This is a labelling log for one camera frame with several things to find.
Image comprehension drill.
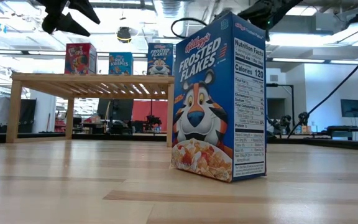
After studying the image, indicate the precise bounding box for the blue Frosted Flakes cereal box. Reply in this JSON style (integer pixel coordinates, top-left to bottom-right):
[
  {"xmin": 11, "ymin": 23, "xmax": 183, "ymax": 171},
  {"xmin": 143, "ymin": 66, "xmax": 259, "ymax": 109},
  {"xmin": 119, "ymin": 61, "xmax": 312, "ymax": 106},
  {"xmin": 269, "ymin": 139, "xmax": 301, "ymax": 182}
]
[
  {"xmin": 170, "ymin": 11, "xmax": 267, "ymax": 184},
  {"xmin": 147, "ymin": 42, "xmax": 174, "ymax": 77}
]

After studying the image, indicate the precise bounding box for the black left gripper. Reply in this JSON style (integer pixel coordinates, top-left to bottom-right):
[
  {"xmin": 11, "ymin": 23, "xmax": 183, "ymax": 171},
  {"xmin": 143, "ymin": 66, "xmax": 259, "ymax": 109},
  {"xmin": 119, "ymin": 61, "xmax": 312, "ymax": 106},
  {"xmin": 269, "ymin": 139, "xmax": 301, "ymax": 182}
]
[{"xmin": 35, "ymin": 0, "xmax": 101, "ymax": 37}]

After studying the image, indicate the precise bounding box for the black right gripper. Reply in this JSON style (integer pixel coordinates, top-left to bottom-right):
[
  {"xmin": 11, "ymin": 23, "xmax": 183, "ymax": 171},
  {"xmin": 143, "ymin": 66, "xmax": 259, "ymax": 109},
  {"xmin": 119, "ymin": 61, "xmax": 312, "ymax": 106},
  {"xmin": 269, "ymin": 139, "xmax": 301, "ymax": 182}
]
[{"xmin": 237, "ymin": 0, "xmax": 280, "ymax": 42}]

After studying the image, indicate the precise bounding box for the black metal stand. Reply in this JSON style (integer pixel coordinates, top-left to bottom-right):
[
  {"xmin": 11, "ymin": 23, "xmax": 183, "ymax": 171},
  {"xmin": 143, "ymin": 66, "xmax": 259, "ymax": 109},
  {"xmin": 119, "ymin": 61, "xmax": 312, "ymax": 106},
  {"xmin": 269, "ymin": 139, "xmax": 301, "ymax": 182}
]
[{"xmin": 265, "ymin": 82, "xmax": 295, "ymax": 125}]

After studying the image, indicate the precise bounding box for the blue Rice Krispies cereal box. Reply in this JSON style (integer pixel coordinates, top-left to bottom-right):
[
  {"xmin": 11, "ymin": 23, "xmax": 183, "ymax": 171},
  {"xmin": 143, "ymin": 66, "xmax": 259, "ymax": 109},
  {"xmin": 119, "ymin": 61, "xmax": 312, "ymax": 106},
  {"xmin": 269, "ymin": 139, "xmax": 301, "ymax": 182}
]
[{"xmin": 108, "ymin": 52, "xmax": 134, "ymax": 76}]

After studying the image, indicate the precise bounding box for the red Froot Loops cereal box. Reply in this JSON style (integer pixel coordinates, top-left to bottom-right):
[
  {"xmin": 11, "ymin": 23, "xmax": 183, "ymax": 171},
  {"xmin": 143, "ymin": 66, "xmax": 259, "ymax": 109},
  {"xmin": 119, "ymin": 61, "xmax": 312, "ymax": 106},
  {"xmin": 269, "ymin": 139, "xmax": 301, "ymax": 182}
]
[{"xmin": 64, "ymin": 42, "xmax": 98, "ymax": 75}]

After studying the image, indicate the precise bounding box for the wall-mounted monitor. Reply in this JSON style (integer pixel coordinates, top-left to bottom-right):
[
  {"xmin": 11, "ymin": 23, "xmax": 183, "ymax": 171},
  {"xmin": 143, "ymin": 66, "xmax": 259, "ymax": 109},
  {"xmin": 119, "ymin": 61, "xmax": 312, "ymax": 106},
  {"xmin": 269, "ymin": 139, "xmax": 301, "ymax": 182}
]
[{"xmin": 340, "ymin": 98, "xmax": 358, "ymax": 118}]

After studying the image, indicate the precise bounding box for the silver ventilation duct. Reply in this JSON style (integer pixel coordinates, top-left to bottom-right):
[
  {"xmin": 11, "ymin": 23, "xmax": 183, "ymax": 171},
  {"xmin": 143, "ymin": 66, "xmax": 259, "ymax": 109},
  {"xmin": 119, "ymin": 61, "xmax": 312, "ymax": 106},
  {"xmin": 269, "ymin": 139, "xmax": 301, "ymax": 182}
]
[{"xmin": 154, "ymin": 0, "xmax": 188, "ymax": 44}]

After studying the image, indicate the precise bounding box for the black monitor screen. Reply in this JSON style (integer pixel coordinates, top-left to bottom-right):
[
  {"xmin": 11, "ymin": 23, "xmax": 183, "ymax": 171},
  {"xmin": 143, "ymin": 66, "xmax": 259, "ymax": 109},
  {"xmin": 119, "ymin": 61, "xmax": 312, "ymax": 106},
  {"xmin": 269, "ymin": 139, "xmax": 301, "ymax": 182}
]
[{"xmin": 97, "ymin": 98, "xmax": 134, "ymax": 122}]

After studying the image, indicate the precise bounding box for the wooden slatted shelf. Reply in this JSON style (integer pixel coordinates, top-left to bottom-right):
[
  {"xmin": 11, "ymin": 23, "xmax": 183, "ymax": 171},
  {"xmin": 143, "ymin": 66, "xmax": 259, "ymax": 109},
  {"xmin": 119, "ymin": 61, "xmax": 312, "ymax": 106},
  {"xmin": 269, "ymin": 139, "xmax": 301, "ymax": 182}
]
[{"xmin": 6, "ymin": 73, "xmax": 179, "ymax": 148}]

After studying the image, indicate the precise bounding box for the black dome ceiling camera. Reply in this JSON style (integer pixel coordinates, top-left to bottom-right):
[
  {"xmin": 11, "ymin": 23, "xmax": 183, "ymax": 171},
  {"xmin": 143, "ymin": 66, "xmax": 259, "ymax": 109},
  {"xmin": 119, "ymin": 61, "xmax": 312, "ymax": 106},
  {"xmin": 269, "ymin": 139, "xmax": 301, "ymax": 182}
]
[{"xmin": 116, "ymin": 26, "xmax": 132, "ymax": 44}]

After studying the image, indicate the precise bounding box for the orange wall panel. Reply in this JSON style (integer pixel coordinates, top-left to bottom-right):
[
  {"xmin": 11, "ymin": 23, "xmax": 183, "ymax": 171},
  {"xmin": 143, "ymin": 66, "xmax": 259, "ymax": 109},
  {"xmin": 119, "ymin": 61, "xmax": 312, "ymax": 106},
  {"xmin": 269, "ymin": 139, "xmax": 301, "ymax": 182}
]
[{"xmin": 132, "ymin": 100, "xmax": 169, "ymax": 131}]

